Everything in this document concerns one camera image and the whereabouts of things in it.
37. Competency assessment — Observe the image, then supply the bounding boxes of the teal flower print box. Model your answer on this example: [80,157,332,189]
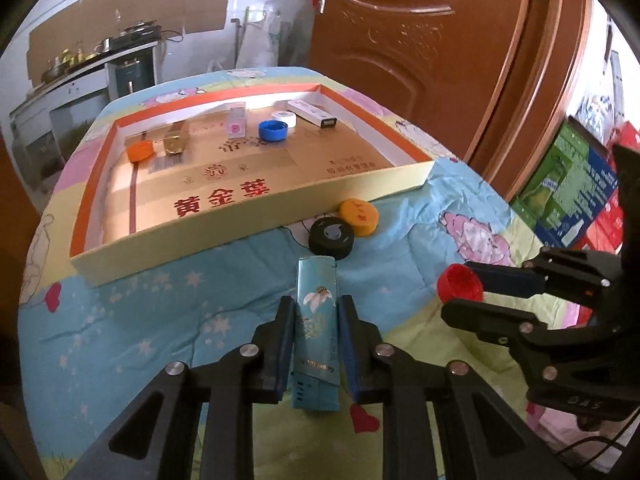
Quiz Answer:
[290,256,342,412]

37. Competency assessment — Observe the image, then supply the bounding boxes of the green carton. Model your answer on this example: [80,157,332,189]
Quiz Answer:
[510,117,621,248]

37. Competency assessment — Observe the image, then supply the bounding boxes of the black bottle cap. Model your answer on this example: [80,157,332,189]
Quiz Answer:
[307,217,356,260]

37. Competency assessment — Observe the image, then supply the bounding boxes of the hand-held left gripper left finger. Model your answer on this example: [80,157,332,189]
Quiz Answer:
[65,295,297,480]

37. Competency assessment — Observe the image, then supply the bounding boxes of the cartoon printed blanket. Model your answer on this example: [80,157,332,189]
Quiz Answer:
[17,65,640,480]

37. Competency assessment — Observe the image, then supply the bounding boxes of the large orange bottle cap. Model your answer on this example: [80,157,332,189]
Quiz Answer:
[339,198,381,237]

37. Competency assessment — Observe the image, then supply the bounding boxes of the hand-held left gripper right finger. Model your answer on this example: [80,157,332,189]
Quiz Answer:
[337,294,576,480]

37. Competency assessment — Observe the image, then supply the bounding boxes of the small orange bottle cap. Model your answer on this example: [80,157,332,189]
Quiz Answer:
[126,141,156,162]

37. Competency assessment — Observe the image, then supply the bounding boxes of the black gas stove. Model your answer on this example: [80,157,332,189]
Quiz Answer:
[107,25,163,51]

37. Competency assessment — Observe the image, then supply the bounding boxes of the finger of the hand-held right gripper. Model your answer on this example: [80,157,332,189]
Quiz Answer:
[440,297,592,377]
[462,259,551,307]

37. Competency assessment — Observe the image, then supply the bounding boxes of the small pink and white box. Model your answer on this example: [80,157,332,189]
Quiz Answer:
[226,104,248,138]

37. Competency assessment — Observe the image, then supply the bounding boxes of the red carton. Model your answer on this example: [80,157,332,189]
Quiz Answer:
[590,120,640,251]

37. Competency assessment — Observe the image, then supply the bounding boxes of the shallow white and orange box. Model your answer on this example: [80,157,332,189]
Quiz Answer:
[69,84,436,288]

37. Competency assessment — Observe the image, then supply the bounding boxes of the small gold box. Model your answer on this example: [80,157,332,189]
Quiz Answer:
[162,122,190,155]

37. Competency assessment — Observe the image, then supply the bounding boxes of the red bottle cap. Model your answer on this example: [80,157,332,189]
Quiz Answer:
[436,265,485,304]

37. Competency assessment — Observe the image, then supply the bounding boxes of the brown door with handle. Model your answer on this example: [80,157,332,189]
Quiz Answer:
[305,0,591,201]

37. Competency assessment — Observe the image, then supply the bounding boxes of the white cartoon print box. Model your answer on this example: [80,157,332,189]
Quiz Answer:
[287,100,337,129]

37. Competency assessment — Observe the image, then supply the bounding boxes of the black cable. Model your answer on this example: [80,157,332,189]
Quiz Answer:
[550,422,640,463]

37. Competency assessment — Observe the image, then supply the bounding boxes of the blue bottle cap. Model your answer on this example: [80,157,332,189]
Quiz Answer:
[258,120,289,142]

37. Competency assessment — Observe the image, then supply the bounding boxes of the kitchen counter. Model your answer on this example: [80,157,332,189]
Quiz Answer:
[10,40,166,161]

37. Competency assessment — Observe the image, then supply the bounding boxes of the cardboard sheets on wall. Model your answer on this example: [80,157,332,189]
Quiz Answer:
[27,0,233,81]

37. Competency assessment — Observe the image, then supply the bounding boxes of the white plastic bags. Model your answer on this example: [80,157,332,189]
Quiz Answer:
[235,7,283,68]

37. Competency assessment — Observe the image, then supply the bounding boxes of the dark green air fryer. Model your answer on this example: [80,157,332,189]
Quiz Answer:
[109,55,156,101]

